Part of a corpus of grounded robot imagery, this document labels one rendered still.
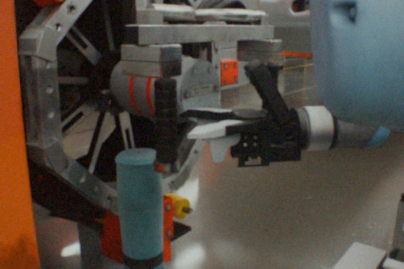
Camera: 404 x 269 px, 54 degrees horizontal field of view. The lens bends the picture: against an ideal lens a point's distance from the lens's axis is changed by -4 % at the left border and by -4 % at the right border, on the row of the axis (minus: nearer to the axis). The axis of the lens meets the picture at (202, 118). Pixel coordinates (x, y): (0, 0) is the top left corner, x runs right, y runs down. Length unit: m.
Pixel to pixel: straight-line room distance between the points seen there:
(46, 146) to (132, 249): 0.26
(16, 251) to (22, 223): 0.03
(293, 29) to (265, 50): 2.36
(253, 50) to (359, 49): 0.73
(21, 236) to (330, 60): 0.32
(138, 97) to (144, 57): 0.22
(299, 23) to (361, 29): 3.06
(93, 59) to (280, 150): 0.47
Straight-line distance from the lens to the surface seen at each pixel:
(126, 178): 0.78
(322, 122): 0.69
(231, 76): 1.17
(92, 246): 1.17
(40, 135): 0.78
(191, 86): 0.80
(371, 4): 0.19
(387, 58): 0.20
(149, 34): 0.65
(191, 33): 0.72
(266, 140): 0.66
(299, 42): 3.29
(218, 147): 0.62
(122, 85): 0.88
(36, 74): 0.75
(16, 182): 0.40
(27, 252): 0.43
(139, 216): 0.80
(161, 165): 0.66
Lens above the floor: 0.98
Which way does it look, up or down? 12 degrees down
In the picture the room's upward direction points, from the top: straight up
